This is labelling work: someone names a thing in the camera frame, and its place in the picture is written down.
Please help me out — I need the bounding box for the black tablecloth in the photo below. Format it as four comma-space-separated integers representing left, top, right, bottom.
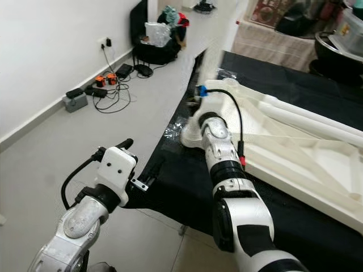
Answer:
124, 50, 363, 272

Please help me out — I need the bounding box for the clear plastic bag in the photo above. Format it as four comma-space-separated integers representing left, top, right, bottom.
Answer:
145, 22, 172, 48

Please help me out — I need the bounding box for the black cable with blue plug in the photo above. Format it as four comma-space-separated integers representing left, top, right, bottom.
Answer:
196, 85, 248, 166

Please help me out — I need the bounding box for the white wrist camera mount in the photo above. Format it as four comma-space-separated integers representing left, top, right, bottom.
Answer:
196, 82, 229, 118
95, 146, 138, 208

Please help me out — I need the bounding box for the black power strip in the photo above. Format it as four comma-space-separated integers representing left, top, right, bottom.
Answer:
84, 85, 108, 99

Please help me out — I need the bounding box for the clear box with orange lid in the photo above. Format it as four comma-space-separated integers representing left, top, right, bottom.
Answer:
250, 0, 290, 29

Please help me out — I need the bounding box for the beige wicker basket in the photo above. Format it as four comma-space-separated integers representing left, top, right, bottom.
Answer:
230, 22, 319, 73

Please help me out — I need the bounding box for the black wok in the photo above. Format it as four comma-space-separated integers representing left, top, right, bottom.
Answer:
309, 31, 363, 87

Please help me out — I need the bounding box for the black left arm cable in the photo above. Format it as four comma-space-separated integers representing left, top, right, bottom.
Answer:
61, 148, 105, 210

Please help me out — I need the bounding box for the black power adapter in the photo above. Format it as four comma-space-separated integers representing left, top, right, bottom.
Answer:
116, 63, 135, 79

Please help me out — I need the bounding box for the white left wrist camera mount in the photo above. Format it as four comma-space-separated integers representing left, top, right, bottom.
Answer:
95, 146, 138, 208

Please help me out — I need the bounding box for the black floor cable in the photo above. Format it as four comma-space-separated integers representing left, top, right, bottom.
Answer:
94, 51, 133, 114

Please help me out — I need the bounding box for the black round device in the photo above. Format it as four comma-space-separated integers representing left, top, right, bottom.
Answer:
134, 64, 154, 78

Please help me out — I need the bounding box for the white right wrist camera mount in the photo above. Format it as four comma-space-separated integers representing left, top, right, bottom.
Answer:
196, 82, 229, 118

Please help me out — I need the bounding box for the grey box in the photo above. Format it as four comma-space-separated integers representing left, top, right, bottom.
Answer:
63, 88, 89, 113

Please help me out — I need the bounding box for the white plastic children table top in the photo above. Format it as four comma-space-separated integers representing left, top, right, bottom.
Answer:
180, 78, 363, 235

